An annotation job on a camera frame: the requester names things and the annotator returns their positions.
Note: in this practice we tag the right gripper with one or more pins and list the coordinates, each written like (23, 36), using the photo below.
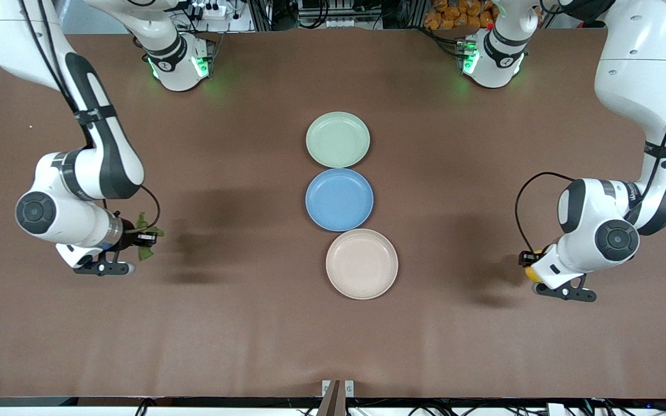
(129, 238)

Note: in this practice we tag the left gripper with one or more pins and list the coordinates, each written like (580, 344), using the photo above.
(530, 257)

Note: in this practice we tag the yellow lemon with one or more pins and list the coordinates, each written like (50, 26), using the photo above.
(532, 272)

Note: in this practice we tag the green lettuce leaf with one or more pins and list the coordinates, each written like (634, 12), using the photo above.
(145, 253)

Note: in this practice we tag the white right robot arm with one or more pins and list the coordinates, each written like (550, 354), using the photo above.
(87, 173)

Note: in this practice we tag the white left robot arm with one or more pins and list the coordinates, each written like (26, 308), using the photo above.
(639, 75)

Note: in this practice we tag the white socket box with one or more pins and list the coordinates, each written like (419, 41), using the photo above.
(557, 409)

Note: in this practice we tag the beige plate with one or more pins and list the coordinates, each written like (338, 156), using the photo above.
(362, 264)

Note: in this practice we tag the blue plate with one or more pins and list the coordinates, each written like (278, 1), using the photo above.
(339, 200)

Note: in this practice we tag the light green plate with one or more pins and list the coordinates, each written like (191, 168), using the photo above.
(337, 140)

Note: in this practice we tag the white power strip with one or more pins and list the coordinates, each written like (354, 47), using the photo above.
(211, 10)

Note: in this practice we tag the bag of orange items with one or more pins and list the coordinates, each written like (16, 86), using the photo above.
(460, 14)

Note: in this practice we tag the metal bracket with post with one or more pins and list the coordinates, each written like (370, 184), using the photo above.
(337, 396)

